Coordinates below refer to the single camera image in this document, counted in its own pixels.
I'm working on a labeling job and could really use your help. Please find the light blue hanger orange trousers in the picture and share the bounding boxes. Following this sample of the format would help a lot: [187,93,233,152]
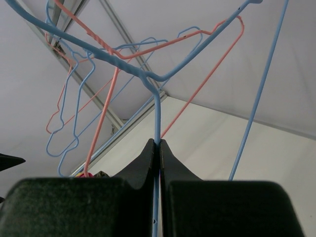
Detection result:
[57,26,203,177]

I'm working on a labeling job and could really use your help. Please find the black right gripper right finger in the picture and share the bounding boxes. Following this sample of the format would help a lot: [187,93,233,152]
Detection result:
[159,140,304,237]

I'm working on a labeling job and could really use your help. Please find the light blue hanger magenta trousers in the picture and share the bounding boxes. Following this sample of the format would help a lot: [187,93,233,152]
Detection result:
[5,0,289,237]

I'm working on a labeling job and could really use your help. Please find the grey yellow camouflage trousers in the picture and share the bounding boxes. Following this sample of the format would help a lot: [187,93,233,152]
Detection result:
[93,171,110,178]

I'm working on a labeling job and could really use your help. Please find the pink wire hanger blue trousers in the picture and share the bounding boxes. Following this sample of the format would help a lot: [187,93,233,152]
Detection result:
[54,0,245,178]

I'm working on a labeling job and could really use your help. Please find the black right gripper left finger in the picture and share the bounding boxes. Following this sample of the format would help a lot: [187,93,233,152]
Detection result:
[0,139,155,237]

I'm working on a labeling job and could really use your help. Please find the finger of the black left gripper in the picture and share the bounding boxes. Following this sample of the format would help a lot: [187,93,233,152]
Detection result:
[0,154,26,171]

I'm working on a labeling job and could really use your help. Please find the left aluminium frame posts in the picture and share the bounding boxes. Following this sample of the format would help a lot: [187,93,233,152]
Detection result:
[22,0,168,173]

